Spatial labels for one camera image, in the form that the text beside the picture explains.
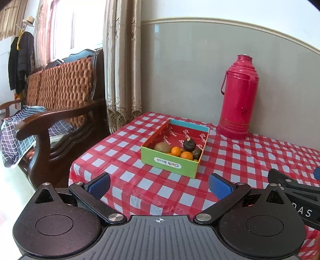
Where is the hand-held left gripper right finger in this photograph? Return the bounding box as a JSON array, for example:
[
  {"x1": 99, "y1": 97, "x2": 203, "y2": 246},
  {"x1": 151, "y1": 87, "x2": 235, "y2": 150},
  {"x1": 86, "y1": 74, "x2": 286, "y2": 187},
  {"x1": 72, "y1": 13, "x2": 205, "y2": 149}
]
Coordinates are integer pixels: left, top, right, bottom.
[{"x1": 193, "y1": 173, "x2": 286, "y2": 225}]

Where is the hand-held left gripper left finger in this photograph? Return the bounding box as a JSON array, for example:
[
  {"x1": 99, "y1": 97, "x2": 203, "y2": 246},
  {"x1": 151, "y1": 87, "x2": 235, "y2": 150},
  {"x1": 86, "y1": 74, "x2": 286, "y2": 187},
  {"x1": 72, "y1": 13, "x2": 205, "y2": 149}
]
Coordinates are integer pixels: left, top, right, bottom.
[{"x1": 34, "y1": 172, "x2": 128, "y2": 225}]

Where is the dark mangosteen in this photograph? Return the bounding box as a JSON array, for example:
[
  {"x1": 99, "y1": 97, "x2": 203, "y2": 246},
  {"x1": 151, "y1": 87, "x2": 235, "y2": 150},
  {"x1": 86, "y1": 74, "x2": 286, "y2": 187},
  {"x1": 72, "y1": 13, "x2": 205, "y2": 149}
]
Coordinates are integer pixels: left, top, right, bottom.
[{"x1": 183, "y1": 139, "x2": 196, "y2": 152}]

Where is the colourful cardboard box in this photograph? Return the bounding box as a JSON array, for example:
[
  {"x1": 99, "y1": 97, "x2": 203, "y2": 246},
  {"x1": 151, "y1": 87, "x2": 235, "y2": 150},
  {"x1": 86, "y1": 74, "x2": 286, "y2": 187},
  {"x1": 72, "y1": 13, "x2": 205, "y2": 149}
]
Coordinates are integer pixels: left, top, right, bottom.
[{"x1": 140, "y1": 119, "x2": 210, "y2": 179}]

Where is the brown kiwi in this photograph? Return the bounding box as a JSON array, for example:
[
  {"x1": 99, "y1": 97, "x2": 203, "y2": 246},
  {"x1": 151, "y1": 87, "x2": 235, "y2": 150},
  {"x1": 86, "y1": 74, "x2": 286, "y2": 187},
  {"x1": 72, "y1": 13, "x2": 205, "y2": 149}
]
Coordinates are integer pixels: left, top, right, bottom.
[{"x1": 154, "y1": 142, "x2": 171, "y2": 153}]

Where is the red white checked tablecloth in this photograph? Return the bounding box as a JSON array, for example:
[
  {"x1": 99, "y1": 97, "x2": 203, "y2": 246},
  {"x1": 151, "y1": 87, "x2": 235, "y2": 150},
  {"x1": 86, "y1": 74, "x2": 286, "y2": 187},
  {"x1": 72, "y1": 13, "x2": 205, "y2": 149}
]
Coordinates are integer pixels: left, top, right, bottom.
[{"x1": 68, "y1": 112, "x2": 320, "y2": 260}]

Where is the red thermos flask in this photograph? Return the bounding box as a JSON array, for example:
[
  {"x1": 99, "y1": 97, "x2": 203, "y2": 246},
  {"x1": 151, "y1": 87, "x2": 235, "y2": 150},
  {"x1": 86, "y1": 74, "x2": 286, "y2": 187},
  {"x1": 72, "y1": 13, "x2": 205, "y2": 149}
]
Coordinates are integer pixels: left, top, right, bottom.
[{"x1": 216, "y1": 54, "x2": 259, "y2": 140}]

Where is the blue checked cloth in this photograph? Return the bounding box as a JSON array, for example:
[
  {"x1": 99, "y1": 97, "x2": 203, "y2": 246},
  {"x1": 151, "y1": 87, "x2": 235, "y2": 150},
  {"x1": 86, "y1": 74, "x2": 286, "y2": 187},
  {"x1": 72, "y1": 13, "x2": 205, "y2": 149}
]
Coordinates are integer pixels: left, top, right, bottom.
[{"x1": 0, "y1": 106, "x2": 78, "y2": 168}]

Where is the wooden sofa with woven back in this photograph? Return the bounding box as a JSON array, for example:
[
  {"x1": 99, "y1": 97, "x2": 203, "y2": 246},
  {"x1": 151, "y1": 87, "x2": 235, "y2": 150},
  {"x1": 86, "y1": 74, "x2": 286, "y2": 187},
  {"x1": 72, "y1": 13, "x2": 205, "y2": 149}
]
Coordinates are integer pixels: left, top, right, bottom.
[{"x1": 0, "y1": 49, "x2": 110, "y2": 188}]

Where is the beige lace curtain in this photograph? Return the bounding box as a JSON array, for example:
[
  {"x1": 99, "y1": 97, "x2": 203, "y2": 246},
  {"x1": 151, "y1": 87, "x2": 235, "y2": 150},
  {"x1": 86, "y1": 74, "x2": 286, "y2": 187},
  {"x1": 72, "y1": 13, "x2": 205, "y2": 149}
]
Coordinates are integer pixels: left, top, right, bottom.
[{"x1": 102, "y1": 0, "x2": 143, "y2": 134}]

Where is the black jacket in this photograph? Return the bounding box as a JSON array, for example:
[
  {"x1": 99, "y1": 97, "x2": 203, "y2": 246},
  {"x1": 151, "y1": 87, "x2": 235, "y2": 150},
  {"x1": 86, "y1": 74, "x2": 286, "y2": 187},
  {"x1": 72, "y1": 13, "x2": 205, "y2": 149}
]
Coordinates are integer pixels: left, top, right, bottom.
[
  {"x1": 17, "y1": 31, "x2": 35, "y2": 93},
  {"x1": 8, "y1": 36, "x2": 20, "y2": 91}
]

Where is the pink sheer curtain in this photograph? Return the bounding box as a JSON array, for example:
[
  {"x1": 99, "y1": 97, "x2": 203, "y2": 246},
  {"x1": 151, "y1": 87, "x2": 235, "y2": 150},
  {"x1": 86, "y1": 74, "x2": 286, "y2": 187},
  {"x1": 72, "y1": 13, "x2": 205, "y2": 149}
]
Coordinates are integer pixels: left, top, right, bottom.
[{"x1": 34, "y1": 0, "x2": 105, "y2": 68}]

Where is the beige pleated curtain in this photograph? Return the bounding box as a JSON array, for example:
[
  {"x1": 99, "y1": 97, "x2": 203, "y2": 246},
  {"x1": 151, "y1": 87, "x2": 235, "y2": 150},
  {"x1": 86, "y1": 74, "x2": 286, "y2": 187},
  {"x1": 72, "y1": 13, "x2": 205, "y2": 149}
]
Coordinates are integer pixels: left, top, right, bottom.
[{"x1": 0, "y1": 0, "x2": 28, "y2": 42}]

